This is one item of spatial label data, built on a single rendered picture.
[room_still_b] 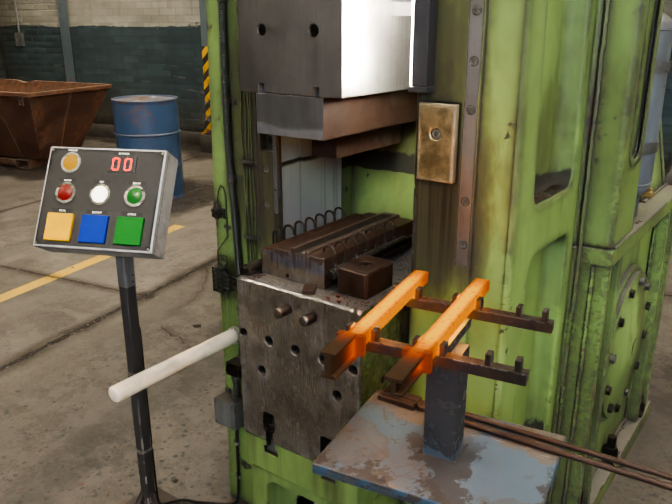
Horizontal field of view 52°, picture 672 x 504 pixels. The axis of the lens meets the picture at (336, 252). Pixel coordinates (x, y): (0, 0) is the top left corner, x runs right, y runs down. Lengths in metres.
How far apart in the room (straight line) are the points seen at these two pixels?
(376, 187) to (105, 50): 8.16
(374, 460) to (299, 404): 0.49
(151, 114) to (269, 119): 4.59
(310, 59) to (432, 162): 0.35
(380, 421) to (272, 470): 0.59
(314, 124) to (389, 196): 0.56
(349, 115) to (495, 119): 0.34
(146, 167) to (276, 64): 0.49
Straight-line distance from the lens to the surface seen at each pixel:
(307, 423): 1.77
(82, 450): 2.85
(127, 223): 1.87
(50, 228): 1.97
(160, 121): 6.24
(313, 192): 1.98
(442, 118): 1.53
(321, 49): 1.54
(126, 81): 9.83
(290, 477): 1.91
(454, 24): 1.53
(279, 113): 1.63
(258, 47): 1.65
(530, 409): 2.11
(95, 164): 1.97
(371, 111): 1.70
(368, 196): 2.10
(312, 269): 1.66
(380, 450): 1.34
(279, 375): 1.77
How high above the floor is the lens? 1.52
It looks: 18 degrees down
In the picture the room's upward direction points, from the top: straight up
